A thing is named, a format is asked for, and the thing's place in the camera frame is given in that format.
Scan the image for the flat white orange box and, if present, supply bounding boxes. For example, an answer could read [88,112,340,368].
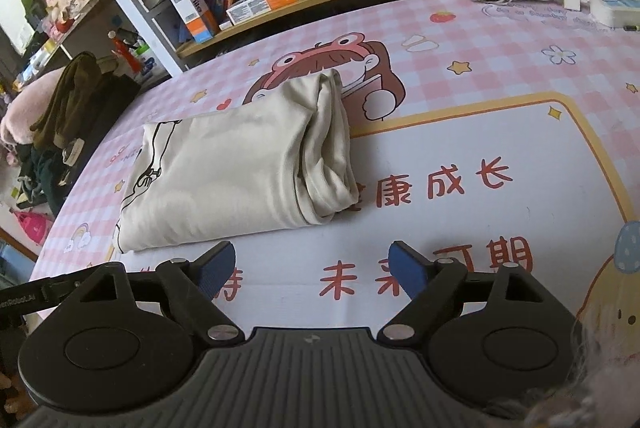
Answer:
[227,0,298,25]

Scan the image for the olive brown garment pile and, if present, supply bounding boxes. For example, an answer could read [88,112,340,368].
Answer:
[30,52,140,152]

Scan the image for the pink fluffy cushion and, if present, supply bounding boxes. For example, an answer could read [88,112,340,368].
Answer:
[1,67,64,145]

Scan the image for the pink checkered tablecloth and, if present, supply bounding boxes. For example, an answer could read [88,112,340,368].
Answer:
[35,0,639,354]

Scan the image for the cream white t-shirt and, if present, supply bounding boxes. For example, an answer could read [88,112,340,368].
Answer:
[114,70,359,252]

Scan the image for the wooden shelf board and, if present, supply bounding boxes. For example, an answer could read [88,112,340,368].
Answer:
[176,0,436,59]

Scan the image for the tall orange blue box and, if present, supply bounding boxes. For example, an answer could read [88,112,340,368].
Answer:
[169,0,219,44]

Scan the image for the white power strip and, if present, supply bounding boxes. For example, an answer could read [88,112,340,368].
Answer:
[590,0,640,28]

